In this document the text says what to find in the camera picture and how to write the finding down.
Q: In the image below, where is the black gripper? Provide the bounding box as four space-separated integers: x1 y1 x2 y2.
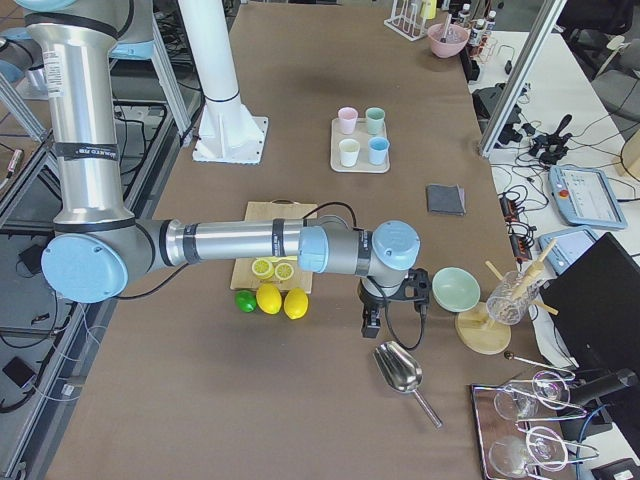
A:
357 279 385 339

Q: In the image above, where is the cream yellow cup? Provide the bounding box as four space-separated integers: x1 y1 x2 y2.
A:
338 138 361 168

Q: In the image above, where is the blue cup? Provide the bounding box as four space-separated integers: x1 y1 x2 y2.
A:
368 136 390 166

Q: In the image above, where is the green cup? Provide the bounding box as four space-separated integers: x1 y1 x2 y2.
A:
365 107 385 136

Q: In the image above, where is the pink cup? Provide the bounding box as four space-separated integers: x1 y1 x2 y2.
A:
337 106 359 135

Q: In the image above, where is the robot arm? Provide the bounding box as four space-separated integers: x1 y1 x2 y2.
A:
22 1 430 338

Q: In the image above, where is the beige rabbit tray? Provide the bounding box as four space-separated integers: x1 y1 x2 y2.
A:
330 118 390 174

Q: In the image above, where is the mirrored glass rack tray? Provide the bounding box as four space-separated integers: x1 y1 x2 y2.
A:
468 382 640 480

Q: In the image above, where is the whole yellow lemon upper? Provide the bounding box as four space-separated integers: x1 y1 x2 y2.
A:
284 288 309 320

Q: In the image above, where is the whole yellow lemon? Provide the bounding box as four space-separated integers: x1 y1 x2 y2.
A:
284 288 309 320
256 284 282 315

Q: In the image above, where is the green bowl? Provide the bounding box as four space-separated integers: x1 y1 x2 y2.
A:
432 267 481 313

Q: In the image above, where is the lemon half lower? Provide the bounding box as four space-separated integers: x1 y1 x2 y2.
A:
274 261 295 282

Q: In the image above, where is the lemon half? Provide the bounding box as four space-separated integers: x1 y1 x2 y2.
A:
251 258 275 280
274 261 295 282

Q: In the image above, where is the wooden stand base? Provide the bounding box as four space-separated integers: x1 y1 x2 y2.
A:
455 302 511 355

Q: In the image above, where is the whole yellow lemon lower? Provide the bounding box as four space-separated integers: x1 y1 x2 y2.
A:
256 284 282 315

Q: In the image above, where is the lemon half upper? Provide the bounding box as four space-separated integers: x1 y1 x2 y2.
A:
251 258 275 280

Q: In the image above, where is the green lime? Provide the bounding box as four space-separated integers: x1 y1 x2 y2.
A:
234 290 258 313

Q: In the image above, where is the bamboo cutting board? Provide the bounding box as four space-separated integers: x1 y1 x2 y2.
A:
230 201 317 294

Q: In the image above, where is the clear glass on stand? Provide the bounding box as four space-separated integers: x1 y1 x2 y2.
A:
486 271 541 325

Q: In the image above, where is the grey folded cloth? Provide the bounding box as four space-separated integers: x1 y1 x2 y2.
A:
426 184 466 216

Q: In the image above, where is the wine glass upper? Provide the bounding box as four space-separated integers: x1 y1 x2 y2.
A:
493 370 587 422

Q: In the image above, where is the wine glass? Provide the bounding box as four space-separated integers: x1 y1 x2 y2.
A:
493 370 587 422
488 426 600 479

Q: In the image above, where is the blue teach pendant rear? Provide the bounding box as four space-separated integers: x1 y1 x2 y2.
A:
538 226 598 275

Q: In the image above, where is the blue teach pendant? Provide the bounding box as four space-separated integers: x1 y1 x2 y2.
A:
538 226 598 275
548 165 628 230

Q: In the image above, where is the wine glass lower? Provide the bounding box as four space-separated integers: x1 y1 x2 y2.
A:
488 426 600 479

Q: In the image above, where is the black monitor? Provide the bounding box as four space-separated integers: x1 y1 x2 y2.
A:
541 233 639 373

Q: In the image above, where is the white support column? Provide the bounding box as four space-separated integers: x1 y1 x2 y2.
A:
179 0 268 165

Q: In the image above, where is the blue teach pendant front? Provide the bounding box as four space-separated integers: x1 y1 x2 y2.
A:
548 165 628 230

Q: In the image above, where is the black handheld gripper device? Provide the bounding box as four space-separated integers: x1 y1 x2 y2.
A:
529 114 573 165

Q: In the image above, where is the metal scoop in ice bowl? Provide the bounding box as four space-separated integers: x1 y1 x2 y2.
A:
439 13 453 43

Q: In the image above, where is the pink ice bowl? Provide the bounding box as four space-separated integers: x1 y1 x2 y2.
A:
427 23 469 59

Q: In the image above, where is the yellow cup on rack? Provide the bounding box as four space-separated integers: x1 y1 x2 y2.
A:
422 0 437 20

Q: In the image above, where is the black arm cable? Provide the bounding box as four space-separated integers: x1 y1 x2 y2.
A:
304 201 429 351

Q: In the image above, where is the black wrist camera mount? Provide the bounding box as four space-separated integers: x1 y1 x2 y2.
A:
394 268 431 316

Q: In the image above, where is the white wire cup rack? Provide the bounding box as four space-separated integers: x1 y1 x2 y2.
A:
384 0 427 41

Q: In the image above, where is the aluminium frame post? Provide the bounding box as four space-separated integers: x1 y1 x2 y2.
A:
479 0 566 159

